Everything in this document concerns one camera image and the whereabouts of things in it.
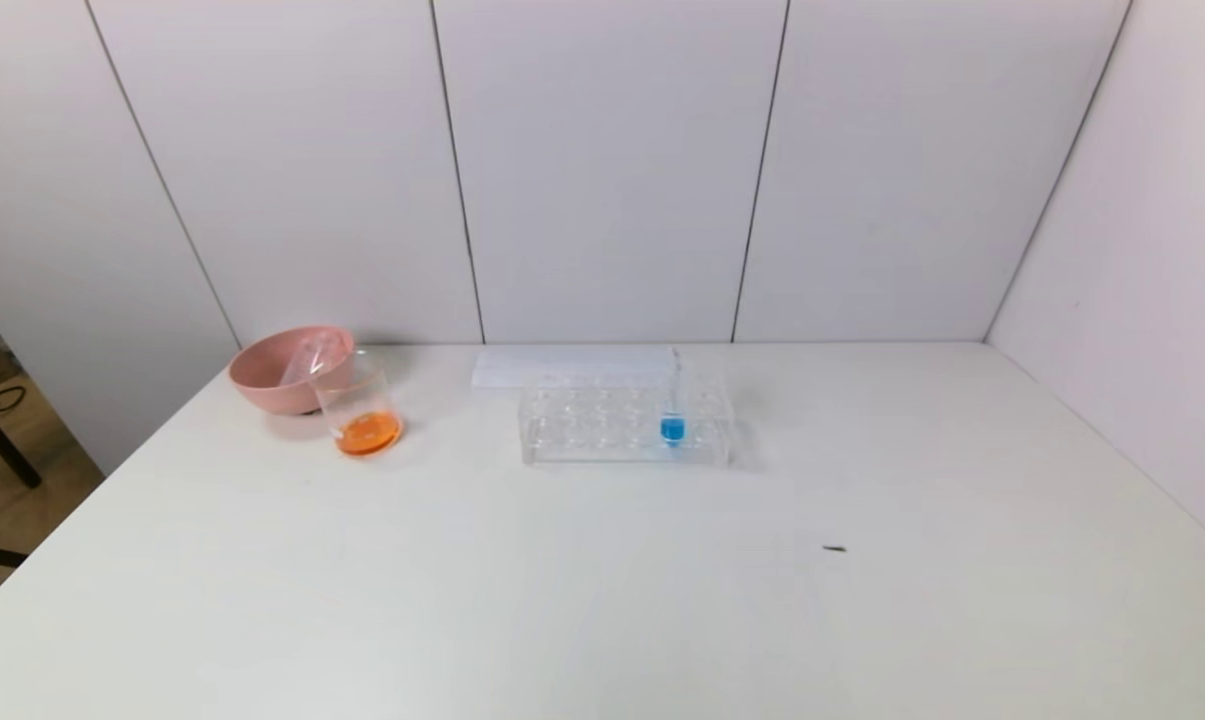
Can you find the test tube with yellow pigment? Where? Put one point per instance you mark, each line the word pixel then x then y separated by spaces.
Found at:
pixel 324 352

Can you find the clear acrylic test tube rack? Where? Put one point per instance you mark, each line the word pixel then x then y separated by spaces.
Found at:
pixel 707 420

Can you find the clear glass beaker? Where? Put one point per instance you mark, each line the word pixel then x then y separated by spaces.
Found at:
pixel 367 432

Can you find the test tube with red pigment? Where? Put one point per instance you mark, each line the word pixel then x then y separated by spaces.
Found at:
pixel 300 366

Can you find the pink plastic bowl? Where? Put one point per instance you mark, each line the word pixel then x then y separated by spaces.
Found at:
pixel 272 380

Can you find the test tube with blue pigment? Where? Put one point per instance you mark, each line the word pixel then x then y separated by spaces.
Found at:
pixel 672 430

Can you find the white paper sheet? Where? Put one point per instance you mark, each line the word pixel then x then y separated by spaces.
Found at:
pixel 522 366

